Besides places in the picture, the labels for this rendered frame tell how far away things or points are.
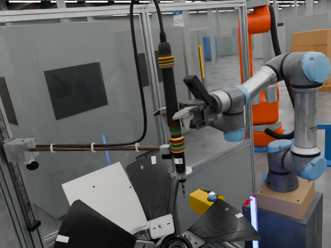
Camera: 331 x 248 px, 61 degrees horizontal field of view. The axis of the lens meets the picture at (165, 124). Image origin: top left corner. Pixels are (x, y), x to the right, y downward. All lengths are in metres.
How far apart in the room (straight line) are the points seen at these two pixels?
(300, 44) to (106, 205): 8.02
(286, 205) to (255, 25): 3.53
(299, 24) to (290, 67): 10.18
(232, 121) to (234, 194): 1.42
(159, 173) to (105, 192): 0.28
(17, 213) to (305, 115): 1.22
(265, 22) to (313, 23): 6.70
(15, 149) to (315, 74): 1.14
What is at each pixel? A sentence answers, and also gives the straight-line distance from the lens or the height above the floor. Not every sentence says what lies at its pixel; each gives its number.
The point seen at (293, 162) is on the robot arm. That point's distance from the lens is 1.34.
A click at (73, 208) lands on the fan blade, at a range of 0.89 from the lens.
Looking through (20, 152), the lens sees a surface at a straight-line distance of 1.15.
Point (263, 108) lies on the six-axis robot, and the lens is 4.63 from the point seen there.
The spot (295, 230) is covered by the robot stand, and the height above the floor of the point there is 0.96.
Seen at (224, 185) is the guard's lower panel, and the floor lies 0.73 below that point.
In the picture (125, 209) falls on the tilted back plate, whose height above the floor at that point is 1.21.
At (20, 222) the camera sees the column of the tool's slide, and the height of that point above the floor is 1.23.
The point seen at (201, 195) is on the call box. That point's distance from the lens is 1.48.
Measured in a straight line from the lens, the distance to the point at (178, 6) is 1.79.
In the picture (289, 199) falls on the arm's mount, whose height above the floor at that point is 1.08.
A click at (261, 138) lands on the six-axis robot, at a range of 4.71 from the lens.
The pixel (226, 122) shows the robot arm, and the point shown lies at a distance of 1.01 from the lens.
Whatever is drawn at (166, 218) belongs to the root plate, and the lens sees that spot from 1.00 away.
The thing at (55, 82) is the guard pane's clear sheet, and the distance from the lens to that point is 1.41.
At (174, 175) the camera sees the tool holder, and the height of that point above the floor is 1.45.
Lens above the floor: 1.84
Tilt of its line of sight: 16 degrees down
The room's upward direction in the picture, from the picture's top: 8 degrees counter-clockwise
